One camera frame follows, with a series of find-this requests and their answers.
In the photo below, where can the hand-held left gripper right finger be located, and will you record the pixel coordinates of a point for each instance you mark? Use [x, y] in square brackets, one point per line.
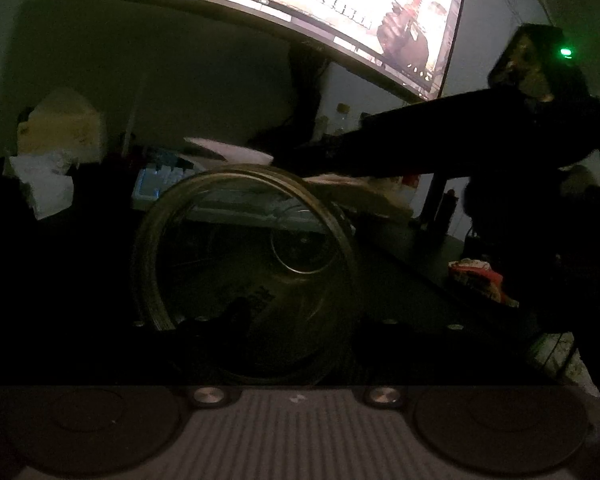
[395, 332]

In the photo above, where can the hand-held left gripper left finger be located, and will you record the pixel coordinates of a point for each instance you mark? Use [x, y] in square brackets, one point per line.
[215, 327]

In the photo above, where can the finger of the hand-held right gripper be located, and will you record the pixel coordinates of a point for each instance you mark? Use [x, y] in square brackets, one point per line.
[405, 145]

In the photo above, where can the clear glass jar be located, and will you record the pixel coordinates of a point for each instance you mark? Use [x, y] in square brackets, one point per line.
[205, 240]

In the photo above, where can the white printed tissue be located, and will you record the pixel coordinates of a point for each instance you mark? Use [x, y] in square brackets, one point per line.
[230, 150]

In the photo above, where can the person's right hand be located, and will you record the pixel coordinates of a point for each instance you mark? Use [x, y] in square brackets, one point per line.
[577, 180]

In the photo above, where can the dark forked stand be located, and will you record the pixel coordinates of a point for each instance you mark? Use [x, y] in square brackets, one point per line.
[431, 200]

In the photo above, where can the yellow cap plastic bottle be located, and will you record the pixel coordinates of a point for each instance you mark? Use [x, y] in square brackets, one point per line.
[341, 120]

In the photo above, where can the dark slim object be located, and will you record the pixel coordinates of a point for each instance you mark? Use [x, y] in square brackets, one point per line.
[449, 210]

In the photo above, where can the red snack packet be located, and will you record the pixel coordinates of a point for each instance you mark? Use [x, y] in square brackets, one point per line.
[475, 277]

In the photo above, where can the black monitor stand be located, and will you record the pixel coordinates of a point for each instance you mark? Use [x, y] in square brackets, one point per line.
[305, 90]

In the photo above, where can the white backlit keyboard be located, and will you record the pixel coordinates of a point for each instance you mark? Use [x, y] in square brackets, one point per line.
[152, 185]

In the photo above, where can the curved computer monitor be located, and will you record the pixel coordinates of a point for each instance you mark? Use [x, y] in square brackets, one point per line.
[330, 5]

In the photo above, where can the flat white tissue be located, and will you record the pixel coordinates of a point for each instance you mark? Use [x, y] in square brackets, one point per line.
[50, 200]

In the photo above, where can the crumpled white tissue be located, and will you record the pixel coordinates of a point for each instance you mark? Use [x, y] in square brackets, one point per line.
[35, 165]

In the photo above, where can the yellowish cloth bundle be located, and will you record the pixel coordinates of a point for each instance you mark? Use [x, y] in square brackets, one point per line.
[60, 120]

